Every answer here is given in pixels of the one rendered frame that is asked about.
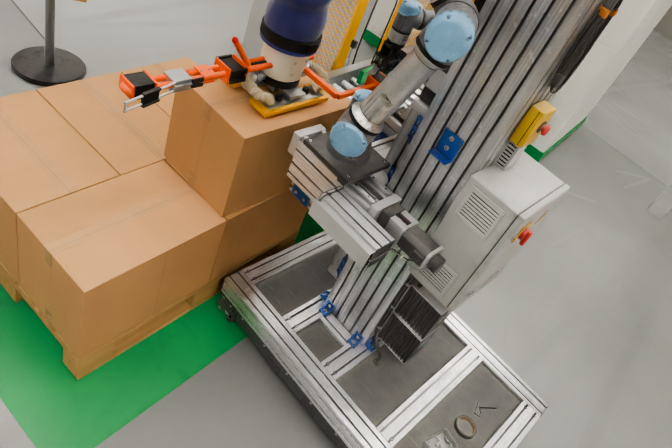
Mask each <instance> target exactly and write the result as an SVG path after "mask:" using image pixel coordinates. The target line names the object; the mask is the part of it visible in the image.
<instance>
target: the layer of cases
mask: <svg viewBox="0 0 672 448"><path fill-rule="evenodd" d="M194 66H198V65H197V64H196V63H194V62H193V61H192V60H191V59H190V58H188V57H185V58H180V59H175V60H171V61H166V62H161V63H157V64H152V65H147V66H143V67H138V68H133V69H129V70H124V71H121V72H115V73H110V74H105V75H101V76H96V77H91V78H87V79H82V80H77V81H73V82H68V83H63V84H59V85H54V86H49V87H45V88H40V89H37V91H36V90H31V91H26V92H21V93H16V94H12V95H7V96H2V97H0V262H1V263H2V264H3V266H4V267H5V268H6V269H7V271H8V272H9V273H10V274H11V275H12V277H13V278H14V279H15V280H16V282H17V283H18V284H20V287H21V288H22V289H23V290H24V292H25V293H26V294H27V295H28V296H29V298H30V299H31V300H32V301H33V303H34V304H35V305H36V306H37V308H38V309H39V310H40V311H41V313H42V314H43V315H44V316H45V317H46V319H47V320H48V321H49V322H50V324H51V325H52V326H53V327H54V329H55V330H56V331H57V332H58V333H59V335H60V336H61V337H62V338H63V340H64V341H65V342H66V343H67V345H68V346H69V347H70V348H71V350H72V351H73V352H74V353H75V354H76V356H77V357H78V358H79V359H81V358H82V357H84V356H86V355H88V354H89V353H91V352H93V351H94V350H96V349H98V348H99V347H101V346H103V345H104V344H106V343H108V342H109V341H111V340H113V339H115V338H116V337H118V336H120V335H121V334H123V333H125V332H126V331H128V330H130V329H131V328H133V327H135V326H136V325H138V324H140V323H141V322H143V321H145V320H147V319H148V318H150V317H152V316H153V315H155V314H157V313H158V312H160V311H162V310H163V309H165V308H167V307H168V306H170V305H172V304H174V303H175V302H177V301H179V300H180V299H182V298H184V297H185V296H187V295H189V294H190V293H192V292H194V291H195V290H197V289H199V288H201V287H202V286H204V285H206V284H207V283H208V282H211V281H212V280H214V279H216V278H217V277H219V276H221V275H222V274H224V273H226V272H227V271H229V270H231V269H233V268H234V267H236V266H238V265H239V264H241V263H243V262H244V261H246V260H248V259H249V258H251V257H253V256H254V255H256V254H258V253H260V252H261V251H263V250H265V249H266V248H268V247H270V246H271V245H273V244H275V243H276V242H278V241H280V240H281V239H283V238H285V237H287V236H288V235H290V234H292V233H293V232H295V231H297V230H298V229H300V226H301V224H302V221H303V219H304V217H305V214H306V212H307V210H308V208H307V207H305V206H304V205H303V204H302V203H301V202H300V201H299V200H298V199H297V198H296V197H295V196H294V195H293V194H292V193H291V191H290V190H288V191H285V192H283V193H280V194H278V195H276V196H273V197H271V198H268V199H266V200H264V201H261V202H259V203H256V204H254V205H252V206H249V207H247V208H244V209H242V210H240V211H237V212H235V213H232V214H230V215H228V216H225V217H223V218H221V217H220V216H219V214H218V213H217V212H216V211H215V210H214V209H213V208H212V207H211V206H210V205H209V204H208V203H207V201H206V200H205V199H204V198H203V197H202V196H201V195H200V194H199V193H198V192H197V191H196V190H195V188H194V187H193V186H192V185H191V184H190V183H189V182H188V181H187V180H186V179H185V178H184V177H183V175H182V174H181V173H180V172H179V171H178V170H177V169H176V168H175V167H174V166H173V165H172V164H171V162H170V161H169V160H168V159H167V158H166V157H165V156H164V152H165V146H166V140H167V135H168V129H169V123H170V118H171V112H172V106H173V101H174V95H175V93H171V94H168V95H166V96H164V97H161V98H159V99H160V102H157V103H155V104H153V105H150V106H148V107H146V108H142V107H141V106H139V107H137V108H135V109H132V110H130V111H127V112H126V113H124V112H123V110H124V101H127V100H130V99H129V98H128V97H127V96H126V95H125V94H124V93H123V92H122V91H121V90H120V88H119V78H120V74H121V73H122V74H123V75H124V74H129V73H135V72H141V71H143V70H146V71H147V72H148V73H149V74H150V75H151V76H154V75H160V74H163V72H164V71H168V70H174V69H180V68H182V69H183V70H188V69H194Z"/></svg>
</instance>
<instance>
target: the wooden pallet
mask: <svg viewBox="0 0 672 448"><path fill-rule="evenodd" d="M299 230H300V229H298V230H297V231H295V232H293V233H292V234H290V235H288V236H287V237H285V238H283V239H281V240H280V241H278V242H276V243H275V244H273V245H271V246H270V247H268V248H266V249H265V250H263V251H261V252H260V253H258V254H256V255H254V256H253V257H251V258H249V259H248V260H246V261H244V262H243V263H241V264H239V265H238V266H236V267H234V268H233V269H231V270H229V271H227V272H226V273H224V274H222V275H221V276H219V277H217V278H216V279H214V280H212V281H211V282H208V283H207V284H206V285H204V286H202V287H201V288H199V289H197V290H195V291H194V292H192V293H190V294H189V295H187V296H185V297H184V298H182V299H180V300H179V301H177V302H175V303H174V304H172V305H170V306H168V307H167V308H165V309H163V310H162V311H160V312H158V313H157V314H155V315H153V316H152V317H150V318H148V319H147V320H145V321H143V322H141V323H140V324H138V325H136V326H135V327H133V328H131V329H130V330H128V331H126V332H125V333H123V334H121V335H120V336H118V337H116V338H115V339H113V340H111V341H109V342H108V343H106V344H104V345H103V346H101V347H99V348H98V349H96V350H94V351H93V352H91V353H89V354H88V355H86V356H84V357H82V358H81V359H79V358H78V357H77V356H76V354H75V353H74V352H73V351H72V350H71V348H70V347H69V346H68V345H67V343H66V342H65V341H64V340H63V338H62V337H61V336H60V335H59V333H58V332H57V331H56V330H55V329H54V327H53V326H52V325H51V324H50V322H49V321H48V320H47V319H46V317H45V316H44V315H43V314H42V313H41V311H40V310H39V309H38V308H37V306H36V305H35V304H34V303H33V301H32V300H31V299H30V298H29V296H28V295H27V294H26V293H25V292H24V290H23V289H22V288H21V287H20V284H18V283H17V282H16V280H15V279H14V278H13V277H12V275H11V274H10V273H9V272H8V271H7V269H6V268H5V267H4V266H3V264H2V263H1V262H0V283H1V285H2V286H3V287H4V288H5V290H6V291H7V292H8V293H9V295H10V296H11V297H12V298H13V300H14V301H15V302H16V303H17V302H19V301H21V300H23V299H25V301H26V302H27V303H28V304H29V306H30V307H31V308H32V309H33V310H34V312H35V313H36V314H37V315H38V317H39V318H40V319H41V320H42V322H43V323H44V324H45V325H46V327H47V328H48V329H49V330H50V332H51V333H52V334H53V335H54V337H55V338H56V339H57V340H58V342H59V343H60V344H61V345H62V346H63V363H64V364H65V365H66V366H67V368H68V369H69V370H70V371H71V373H72V374H73V375H74V376H75V378H76V379H77V380H79V379H81V378H82V377H84V376H86V375H87V374H89V373H91V372H92V371H94V370H95V369H97V368H99V367H100V366H102V365H103V364H105V363H107V362H108V361H110V360H111V359H113V358H115V357H116V356H118V355H120V354H121V353H123V352H124V351H126V350H128V349H129V348H131V347H132V346H134V345H136V344H137V343H139V342H141V341H142V340H144V339H145V338H147V337H149V336H150V335H152V334H153V333H155V332H157V331H158V330H160V329H161V328H163V327H165V326H166V325H168V324H170V323H171V322H173V321H174V320H176V319H178V318H179V317H181V316H182V315H184V314H186V313H187V312H189V311H190V310H192V309H194V308H195V307H197V306H199V305H200V304H202V303H203V302H205V301H207V300H208V299H210V298H211V297H213V296H215V295H216V294H218V293H220V292H221V288H222V285H223V282H224V279H225V277H227V276H229V275H231V274H233V273H236V272H238V271H240V270H242V269H244V268H246V267H248V266H251V265H253V264H255V263H257V262H259V261H261V260H263V259H265V258H267V257H270V256H272V255H274V254H276V253H278V252H280V251H282V250H284V249H287V248H289V247H291V246H293V244H294V242H295V239H296V237H297V235H298V233H299Z"/></svg>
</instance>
